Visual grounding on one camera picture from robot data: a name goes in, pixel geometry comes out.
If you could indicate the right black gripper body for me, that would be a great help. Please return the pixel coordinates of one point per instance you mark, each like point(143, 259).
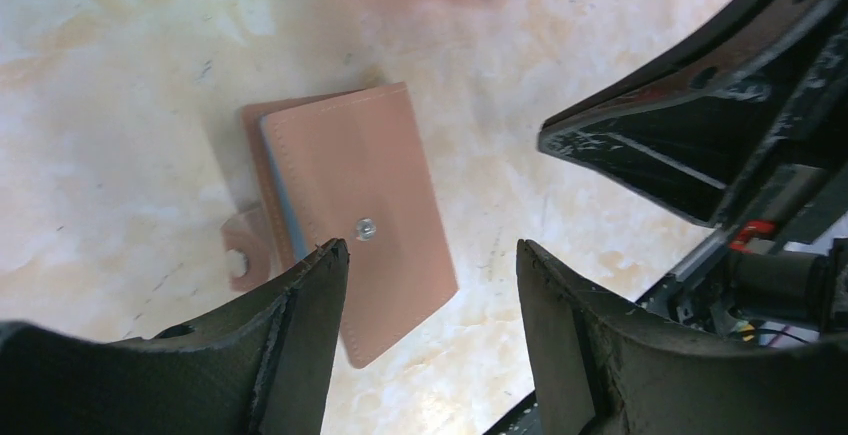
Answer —
point(781, 261)

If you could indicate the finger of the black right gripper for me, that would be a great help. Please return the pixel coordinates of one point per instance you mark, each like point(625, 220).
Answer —
point(690, 129)

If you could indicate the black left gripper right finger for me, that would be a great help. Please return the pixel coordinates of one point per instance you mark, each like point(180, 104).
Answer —
point(603, 365)

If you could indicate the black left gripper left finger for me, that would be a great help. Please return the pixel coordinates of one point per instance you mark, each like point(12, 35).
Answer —
point(259, 364)

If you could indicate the pink leather card holder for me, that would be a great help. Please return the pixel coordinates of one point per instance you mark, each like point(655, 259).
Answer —
point(348, 165)

